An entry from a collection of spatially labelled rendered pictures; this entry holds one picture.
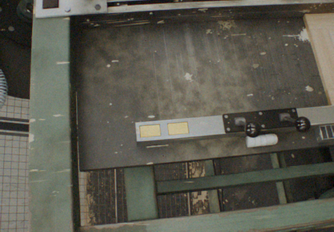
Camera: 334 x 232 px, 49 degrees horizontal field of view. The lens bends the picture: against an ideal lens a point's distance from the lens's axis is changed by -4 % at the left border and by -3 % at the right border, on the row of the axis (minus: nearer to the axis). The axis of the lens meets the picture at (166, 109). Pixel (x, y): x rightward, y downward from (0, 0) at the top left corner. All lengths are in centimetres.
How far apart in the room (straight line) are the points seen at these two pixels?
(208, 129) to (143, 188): 22
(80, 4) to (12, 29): 64
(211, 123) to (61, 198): 40
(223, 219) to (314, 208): 22
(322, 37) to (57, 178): 84
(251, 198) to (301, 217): 204
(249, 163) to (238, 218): 210
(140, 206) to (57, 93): 35
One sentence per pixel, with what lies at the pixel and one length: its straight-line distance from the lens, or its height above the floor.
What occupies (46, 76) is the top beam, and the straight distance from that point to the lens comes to 95.
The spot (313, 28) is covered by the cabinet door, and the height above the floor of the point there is 123.
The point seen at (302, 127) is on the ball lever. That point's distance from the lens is 89.
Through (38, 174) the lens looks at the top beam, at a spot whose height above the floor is 194.
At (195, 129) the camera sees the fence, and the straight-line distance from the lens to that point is 94.
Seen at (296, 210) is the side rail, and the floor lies 141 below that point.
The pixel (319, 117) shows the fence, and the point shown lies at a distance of 105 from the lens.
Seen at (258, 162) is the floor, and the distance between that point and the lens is 293.
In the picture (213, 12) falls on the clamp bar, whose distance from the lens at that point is 111.
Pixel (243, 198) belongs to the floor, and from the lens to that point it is 304.
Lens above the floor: 217
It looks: 33 degrees down
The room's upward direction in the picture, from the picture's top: 82 degrees counter-clockwise
